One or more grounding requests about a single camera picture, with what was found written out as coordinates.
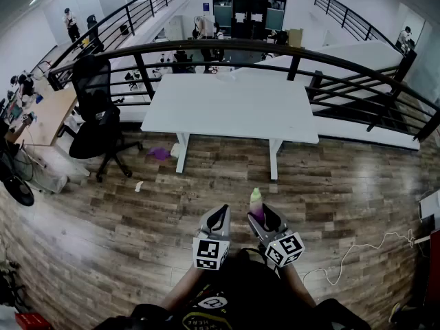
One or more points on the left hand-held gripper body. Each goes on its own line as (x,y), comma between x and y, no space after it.
(208,253)

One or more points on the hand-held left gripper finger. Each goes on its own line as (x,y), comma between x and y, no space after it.
(206,226)
(225,223)

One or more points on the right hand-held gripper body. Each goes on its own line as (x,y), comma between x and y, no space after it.
(285,249)

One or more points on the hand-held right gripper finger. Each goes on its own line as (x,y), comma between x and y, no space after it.
(273,220)
(258,229)

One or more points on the purple eggplant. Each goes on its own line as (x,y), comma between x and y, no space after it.
(256,205)

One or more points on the person's left forearm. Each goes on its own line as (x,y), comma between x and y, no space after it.
(185,284)

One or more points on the person's right forearm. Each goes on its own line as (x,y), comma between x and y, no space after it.
(297,284)

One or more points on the person's black shirt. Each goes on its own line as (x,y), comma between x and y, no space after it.
(247,287)

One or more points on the white paper scrap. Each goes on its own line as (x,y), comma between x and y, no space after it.
(139,186)

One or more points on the white paper roll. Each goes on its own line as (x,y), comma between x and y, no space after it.
(175,150)

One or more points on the purple cloth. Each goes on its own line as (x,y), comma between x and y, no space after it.
(159,152)

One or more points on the white table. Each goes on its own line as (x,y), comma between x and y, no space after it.
(230,112)

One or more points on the yellow sneaker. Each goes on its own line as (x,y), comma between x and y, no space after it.
(398,313)

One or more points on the black mesh office chair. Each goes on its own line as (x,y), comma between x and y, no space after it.
(93,129)

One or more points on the white box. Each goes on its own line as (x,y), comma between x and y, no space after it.
(430,205)

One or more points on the white wrapped bundle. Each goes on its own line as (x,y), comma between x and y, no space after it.
(51,170)

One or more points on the black curved railing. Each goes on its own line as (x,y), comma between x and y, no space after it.
(240,44)

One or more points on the cardboard box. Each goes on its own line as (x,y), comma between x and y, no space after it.
(295,37)

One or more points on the red box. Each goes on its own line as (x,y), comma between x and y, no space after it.
(32,321)

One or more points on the wooden desk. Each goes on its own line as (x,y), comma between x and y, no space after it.
(51,115)

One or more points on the black round fan base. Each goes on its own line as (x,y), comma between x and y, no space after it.
(19,191)

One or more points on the short black balcony railing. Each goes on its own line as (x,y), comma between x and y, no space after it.
(343,17)

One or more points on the long black balcony railing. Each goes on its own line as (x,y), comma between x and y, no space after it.
(129,21)

